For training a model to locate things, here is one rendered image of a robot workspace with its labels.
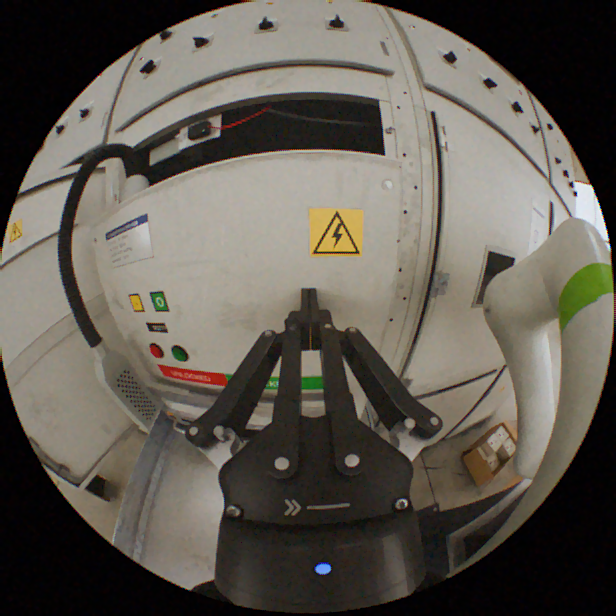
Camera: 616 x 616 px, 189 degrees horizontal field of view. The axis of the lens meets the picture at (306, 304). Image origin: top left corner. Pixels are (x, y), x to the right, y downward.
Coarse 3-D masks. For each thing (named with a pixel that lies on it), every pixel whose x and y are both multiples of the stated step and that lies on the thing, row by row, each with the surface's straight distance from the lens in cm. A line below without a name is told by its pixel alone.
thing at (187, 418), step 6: (162, 408) 59; (168, 408) 58; (168, 414) 60; (180, 414) 55; (186, 414) 54; (192, 414) 53; (366, 414) 47; (174, 420) 62; (186, 420) 57; (192, 420) 54; (366, 420) 46; (246, 426) 46; (252, 426) 46; (258, 426) 46; (264, 426) 45
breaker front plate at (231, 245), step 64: (192, 192) 23; (256, 192) 20; (320, 192) 20; (384, 192) 21; (192, 256) 24; (256, 256) 20; (320, 256) 20; (384, 256) 22; (128, 320) 40; (192, 320) 28; (256, 320) 24; (384, 320) 25; (192, 384) 40
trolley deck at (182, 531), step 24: (168, 456) 61; (192, 456) 57; (168, 480) 59; (192, 480) 56; (216, 480) 53; (168, 504) 59; (192, 504) 55; (216, 504) 52; (168, 528) 59; (192, 528) 55; (216, 528) 52; (144, 552) 66; (168, 552) 61; (192, 552) 57; (168, 576) 64; (192, 576) 59
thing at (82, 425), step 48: (48, 192) 59; (96, 192) 61; (48, 240) 59; (0, 288) 63; (48, 288) 59; (96, 288) 58; (0, 336) 65; (48, 336) 59; (48, 384) 65; (96, 384) 65; (48, 432) 74; (96, 432) 74
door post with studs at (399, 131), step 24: (408, 96) 47; (384, 120) 40; (408, 120) 43; (384, 144) 38; (408, 144) 40; (408, 168) 38; (408, 192) 37; (408, 216) 37; (408, 240) 37; (408, 264) 38; (408, 288) 40; (384, 360) 49
